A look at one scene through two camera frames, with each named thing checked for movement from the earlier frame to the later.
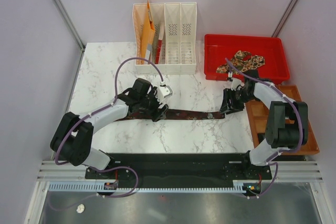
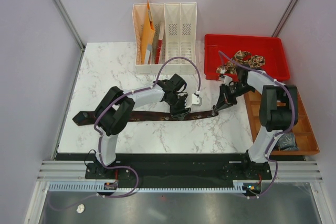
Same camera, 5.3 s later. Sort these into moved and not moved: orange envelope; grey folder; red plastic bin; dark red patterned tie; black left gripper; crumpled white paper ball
Moved: dark red patterned tie; black left gripper
Not moved: red plastic bin; grey folder; crumpled white paper ball; orange envelope
